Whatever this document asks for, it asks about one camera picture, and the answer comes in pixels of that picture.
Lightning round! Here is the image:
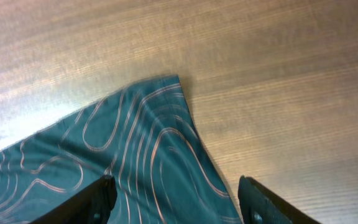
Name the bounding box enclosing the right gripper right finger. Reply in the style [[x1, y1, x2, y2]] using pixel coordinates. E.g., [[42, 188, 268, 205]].
[[237, 176, 319, 224]]

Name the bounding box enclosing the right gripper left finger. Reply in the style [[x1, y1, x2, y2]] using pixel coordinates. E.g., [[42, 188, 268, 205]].
[[32, 175, 117, 224]]

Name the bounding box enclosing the black printed cycling jersey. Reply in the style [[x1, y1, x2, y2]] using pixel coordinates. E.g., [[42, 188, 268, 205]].
[[0, 75, 242, 223]]

